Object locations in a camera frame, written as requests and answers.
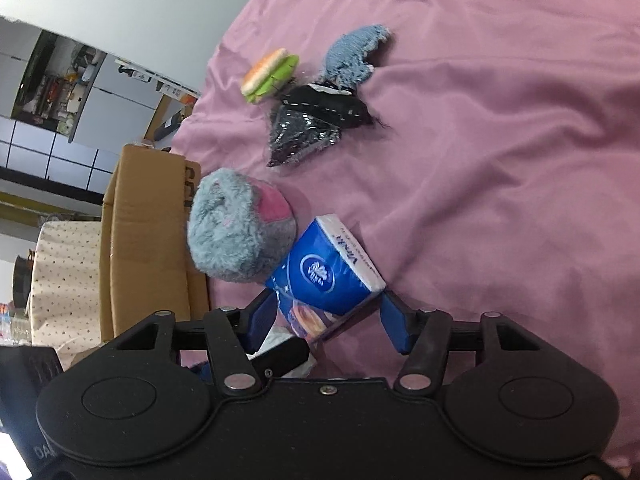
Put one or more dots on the cream dotted tablecloth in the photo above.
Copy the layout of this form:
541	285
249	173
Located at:
64	304

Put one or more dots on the black item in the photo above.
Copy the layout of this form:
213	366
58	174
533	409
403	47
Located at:
296	135

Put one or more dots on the burger squishy toy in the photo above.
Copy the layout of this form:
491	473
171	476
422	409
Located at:
268	75

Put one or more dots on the black pouch with stitching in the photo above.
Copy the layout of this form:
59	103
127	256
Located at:
339	108

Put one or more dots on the grey fluffy plush toy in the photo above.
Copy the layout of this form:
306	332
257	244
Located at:
240	228

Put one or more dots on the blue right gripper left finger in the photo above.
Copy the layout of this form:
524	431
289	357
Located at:
258	318

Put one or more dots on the blue knitted cloth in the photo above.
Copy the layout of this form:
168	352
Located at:
345	66

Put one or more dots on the pink bed sheet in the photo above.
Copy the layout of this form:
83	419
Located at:
501	174

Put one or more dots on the white sock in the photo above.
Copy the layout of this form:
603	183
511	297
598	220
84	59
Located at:
283	355

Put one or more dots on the brown cardboard box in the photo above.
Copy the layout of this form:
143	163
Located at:
145	261

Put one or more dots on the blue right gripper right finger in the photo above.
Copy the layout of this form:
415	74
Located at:
399	321

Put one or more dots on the blue tissue pack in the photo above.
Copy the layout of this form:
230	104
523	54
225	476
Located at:
324	279

